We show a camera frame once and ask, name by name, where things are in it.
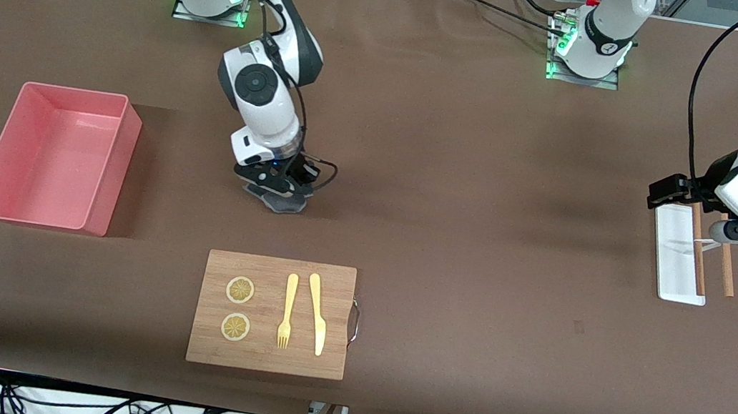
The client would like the dark grey cloth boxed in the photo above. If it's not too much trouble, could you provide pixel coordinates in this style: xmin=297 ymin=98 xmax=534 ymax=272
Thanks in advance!
xmin=257 ymin=187 xmax=309 ymax=219

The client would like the white rectangular tray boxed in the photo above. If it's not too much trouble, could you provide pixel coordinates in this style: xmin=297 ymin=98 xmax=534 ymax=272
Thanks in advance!
xmin=642 ymin=201 xmax=719 ymax=307

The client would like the brown wooden stick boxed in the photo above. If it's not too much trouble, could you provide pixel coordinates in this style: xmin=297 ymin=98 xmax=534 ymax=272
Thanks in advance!
xmin=709 ymin=212 xmax=738 ymax=299
xmin=678 ymin=200 xmax=719 ymax=297

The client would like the yellow plastic fork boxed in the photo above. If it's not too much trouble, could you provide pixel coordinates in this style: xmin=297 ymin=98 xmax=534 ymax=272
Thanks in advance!
xmin=275 ymin=272 xmax=300 ymax=350

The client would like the lemon slice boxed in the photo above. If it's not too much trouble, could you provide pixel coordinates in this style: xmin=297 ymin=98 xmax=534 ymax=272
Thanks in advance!
xmin=224 ymin=275 xmax=257 ymax=307
xmin=219 ymin=312 xmax=252 ymax=345

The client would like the yellow plastic knife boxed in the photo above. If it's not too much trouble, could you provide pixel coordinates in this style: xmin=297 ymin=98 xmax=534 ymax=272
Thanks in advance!
xmin=298 ymin=272 xmax=335 ymax=358

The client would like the wooden cutting board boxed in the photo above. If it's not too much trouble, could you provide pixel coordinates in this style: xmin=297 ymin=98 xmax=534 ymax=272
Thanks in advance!
xmin=185 ymin=246 xmax=369 ymax=385

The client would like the pink plastic bin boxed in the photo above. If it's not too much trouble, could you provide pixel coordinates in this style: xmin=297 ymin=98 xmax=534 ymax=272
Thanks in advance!
xmin=0 ymin=77 xmax=147 ymax=242

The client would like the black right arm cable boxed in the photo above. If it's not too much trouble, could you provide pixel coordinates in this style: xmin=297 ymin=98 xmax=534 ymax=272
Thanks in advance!
xmin=51 ymin=0 xmax=363 ymax=197

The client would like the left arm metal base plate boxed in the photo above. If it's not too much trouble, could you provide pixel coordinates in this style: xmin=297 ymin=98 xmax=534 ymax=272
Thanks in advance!
xmin=542 ymin=10 xmax=633 ymax=92

